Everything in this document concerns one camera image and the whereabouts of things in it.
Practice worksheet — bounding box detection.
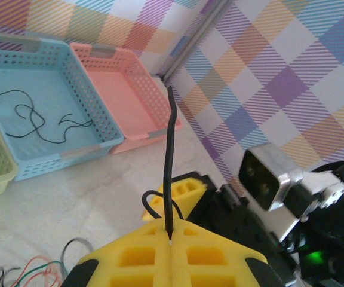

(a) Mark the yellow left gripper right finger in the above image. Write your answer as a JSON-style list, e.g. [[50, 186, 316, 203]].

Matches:
[[169, 219, 286, 287]]

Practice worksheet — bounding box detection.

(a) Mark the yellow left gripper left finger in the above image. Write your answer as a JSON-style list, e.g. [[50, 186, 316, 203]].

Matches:
[[64, 219, 173, 287]]

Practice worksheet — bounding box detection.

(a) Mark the thin black cable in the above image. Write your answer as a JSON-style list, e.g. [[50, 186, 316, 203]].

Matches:
[[60, 85, 185, 277], [0, 267, 22, 287], [0, 89, 94, 144]]

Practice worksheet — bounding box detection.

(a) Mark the thin orange cable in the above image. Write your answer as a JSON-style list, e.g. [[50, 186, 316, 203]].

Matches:
[[16, 255, 63, 287]]

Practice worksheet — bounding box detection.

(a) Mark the pink plastic basket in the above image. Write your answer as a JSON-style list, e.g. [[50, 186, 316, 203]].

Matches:
[[69, 42, 183, 155]]

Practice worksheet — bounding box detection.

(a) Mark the blue plastic basket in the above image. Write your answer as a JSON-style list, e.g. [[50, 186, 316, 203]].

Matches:
[[0, 29, 125, 182]]

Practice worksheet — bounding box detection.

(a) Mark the thin green cable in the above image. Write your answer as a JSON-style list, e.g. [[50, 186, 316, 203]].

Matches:
[[19, 261, 69, 285]]

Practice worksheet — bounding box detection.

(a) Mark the aluminium corner post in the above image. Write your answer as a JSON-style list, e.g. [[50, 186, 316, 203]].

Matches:
[[156, 0, 232, 83]]

